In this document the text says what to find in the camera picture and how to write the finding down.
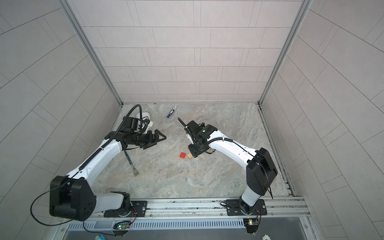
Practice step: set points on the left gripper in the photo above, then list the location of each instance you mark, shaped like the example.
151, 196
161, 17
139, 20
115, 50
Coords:
151, 140

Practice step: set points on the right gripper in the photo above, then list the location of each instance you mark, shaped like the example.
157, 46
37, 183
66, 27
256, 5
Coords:
192, 151

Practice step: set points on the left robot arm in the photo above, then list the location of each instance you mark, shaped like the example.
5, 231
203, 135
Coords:
71, 196

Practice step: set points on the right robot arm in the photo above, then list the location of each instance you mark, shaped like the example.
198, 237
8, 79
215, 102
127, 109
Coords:
258, 164

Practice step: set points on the blue whiteboard marker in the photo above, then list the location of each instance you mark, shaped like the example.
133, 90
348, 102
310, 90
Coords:
171, 111

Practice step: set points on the metal fork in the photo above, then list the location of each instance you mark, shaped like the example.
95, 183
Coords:
135, 171

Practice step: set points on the left controller board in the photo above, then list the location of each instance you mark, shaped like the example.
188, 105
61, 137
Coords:
122, 226

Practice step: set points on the controller board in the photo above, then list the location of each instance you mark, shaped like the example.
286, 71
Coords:
251, 225
122, 226

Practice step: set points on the right controller board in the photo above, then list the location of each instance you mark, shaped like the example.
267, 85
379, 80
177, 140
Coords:
251, 225

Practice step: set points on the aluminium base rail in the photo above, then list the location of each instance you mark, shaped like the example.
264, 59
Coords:
213, 208

